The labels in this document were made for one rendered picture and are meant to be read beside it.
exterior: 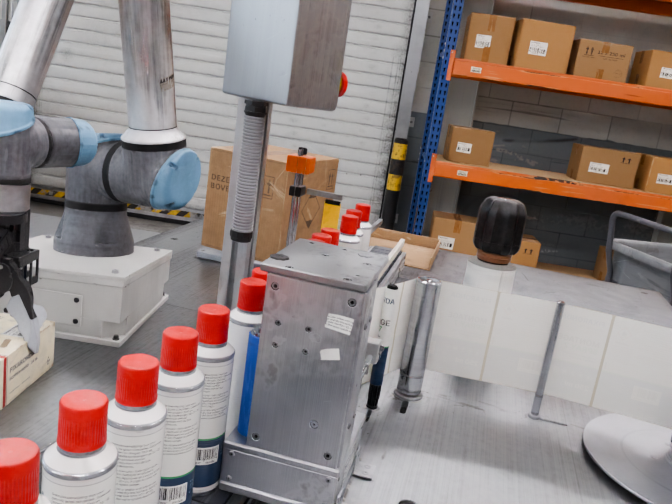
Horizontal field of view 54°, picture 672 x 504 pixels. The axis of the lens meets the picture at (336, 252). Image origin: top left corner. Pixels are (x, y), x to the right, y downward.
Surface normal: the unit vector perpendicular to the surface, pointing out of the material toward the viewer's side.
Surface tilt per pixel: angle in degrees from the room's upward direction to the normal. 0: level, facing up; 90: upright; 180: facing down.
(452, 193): 90
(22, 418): 0
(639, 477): 0
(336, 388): 90
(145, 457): 90
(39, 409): 0
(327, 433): 90
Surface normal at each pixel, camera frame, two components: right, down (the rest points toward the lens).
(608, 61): -0.05, 0.24
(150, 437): 0.67, 0.28
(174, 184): 0.91, 0.29
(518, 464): 0.14, -0.96
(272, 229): -0.42, 0.16
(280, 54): -0.74, 0.06
